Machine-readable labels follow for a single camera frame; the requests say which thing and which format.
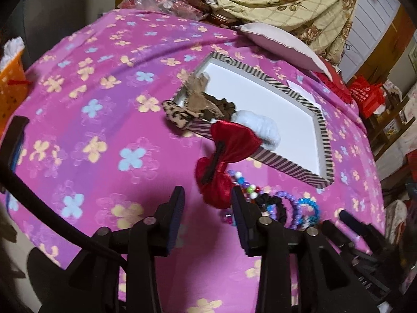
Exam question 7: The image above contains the red shopping bag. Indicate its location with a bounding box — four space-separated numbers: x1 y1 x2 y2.
348 75 387 119

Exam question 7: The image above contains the beige floral quilt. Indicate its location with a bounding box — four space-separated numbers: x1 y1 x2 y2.
177 0 362 64

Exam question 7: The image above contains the white paper sheet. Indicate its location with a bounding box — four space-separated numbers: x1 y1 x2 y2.
287 80 315 97

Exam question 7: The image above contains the blue bead bracelet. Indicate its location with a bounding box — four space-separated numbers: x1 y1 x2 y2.
293 196 321 229

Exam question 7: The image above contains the multicolour bead bracelet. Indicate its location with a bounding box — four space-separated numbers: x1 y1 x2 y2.
227 170 261 203

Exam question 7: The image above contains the grey refrigerator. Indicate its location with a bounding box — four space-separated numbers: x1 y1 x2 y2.
7 0 118 69

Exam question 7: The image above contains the pale pink pillow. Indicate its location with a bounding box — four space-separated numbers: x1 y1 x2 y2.
235 23 333 80

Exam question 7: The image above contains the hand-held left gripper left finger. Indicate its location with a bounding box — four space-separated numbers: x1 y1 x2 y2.
39 186 186 313

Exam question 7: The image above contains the white cloth in basket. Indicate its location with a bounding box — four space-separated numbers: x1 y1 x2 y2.
0 36 25 69

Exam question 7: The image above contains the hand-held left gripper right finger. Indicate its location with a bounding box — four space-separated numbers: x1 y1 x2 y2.
231 186 369 313

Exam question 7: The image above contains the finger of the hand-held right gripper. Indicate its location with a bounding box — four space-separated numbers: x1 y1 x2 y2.
321 220 362 258
339 209 388 248

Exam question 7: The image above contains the red bow hair clip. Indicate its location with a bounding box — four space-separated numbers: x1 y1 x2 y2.
195 120 264 209

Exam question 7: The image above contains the black scrunchie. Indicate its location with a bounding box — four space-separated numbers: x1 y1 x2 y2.
254 193 287 227

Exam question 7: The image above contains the red frilled cushion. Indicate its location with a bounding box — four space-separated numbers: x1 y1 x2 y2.
314 70 354 105

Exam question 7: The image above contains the pink floral blanket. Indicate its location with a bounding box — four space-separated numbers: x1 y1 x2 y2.
0 8 391 313

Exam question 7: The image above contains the purple bead bracelet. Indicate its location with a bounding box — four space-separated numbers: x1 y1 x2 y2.
274 192 302 230

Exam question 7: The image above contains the orange plastic basket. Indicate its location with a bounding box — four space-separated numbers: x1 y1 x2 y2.
0 49 25 121

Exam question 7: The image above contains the white fluffy scrunchie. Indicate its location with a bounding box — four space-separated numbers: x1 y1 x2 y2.
232 109 281 151

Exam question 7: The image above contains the leopard print ribbon hair bow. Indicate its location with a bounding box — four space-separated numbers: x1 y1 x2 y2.
162 72 216 130

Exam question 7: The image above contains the striped cardboard tray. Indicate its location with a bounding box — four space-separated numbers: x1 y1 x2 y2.
173 51 336 190

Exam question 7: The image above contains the black cable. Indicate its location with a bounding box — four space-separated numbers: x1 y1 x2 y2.
0 116 131 268

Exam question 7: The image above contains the brown scrunchie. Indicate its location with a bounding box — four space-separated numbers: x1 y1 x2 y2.
202 92 237 121

